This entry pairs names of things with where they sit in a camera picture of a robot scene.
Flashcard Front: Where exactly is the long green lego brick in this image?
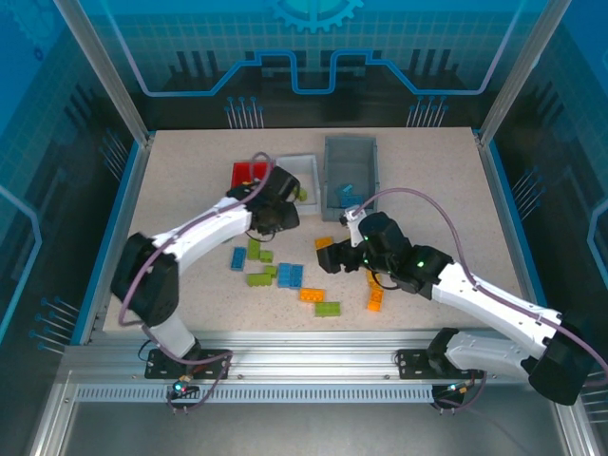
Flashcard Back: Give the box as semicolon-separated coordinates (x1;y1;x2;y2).
245;265;278;288

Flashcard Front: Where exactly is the white plastic bin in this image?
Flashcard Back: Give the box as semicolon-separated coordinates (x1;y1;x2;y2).
275;153;320;216

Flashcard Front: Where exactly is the red plastic bin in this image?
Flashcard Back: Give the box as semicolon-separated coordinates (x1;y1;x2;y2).
231;161;276;191

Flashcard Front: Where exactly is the gray plastic storage bin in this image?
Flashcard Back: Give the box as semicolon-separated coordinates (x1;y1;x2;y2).
322;135;380;223

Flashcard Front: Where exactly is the aluminium front beam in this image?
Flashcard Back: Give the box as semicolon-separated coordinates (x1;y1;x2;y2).
61;331;569;384

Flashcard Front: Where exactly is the small circuit board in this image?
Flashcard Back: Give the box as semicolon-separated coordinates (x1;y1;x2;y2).
439;382;476;398
166;377;200;400

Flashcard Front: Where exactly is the blue printed back panel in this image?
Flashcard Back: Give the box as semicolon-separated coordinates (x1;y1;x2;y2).
75;0;557;132

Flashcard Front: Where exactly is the steel base tray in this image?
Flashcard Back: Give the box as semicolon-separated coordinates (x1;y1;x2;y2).
28;401;585;456

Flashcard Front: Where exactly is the blue printed side panel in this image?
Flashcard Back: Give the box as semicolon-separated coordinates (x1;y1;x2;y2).
0;0;139;456
488;0;608;381

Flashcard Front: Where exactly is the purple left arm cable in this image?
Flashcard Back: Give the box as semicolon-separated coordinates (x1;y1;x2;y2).
116;150;276;329

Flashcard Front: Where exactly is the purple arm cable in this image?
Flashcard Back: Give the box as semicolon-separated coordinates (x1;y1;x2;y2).
116;150;276;329
351;188;608;381

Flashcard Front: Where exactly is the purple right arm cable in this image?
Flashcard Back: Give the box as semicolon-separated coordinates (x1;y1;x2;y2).
351;188;608;381

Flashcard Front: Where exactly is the aluminium side rail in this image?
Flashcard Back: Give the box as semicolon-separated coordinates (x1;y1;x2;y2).
78;132;156;346
474;127;547;343

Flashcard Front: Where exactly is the slotted metal cable duct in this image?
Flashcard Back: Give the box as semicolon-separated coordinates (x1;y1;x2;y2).
74;384;436;404

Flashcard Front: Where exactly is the aluminium frame post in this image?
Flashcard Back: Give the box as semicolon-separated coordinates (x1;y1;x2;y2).
51;0;156;143
477;0;574;143

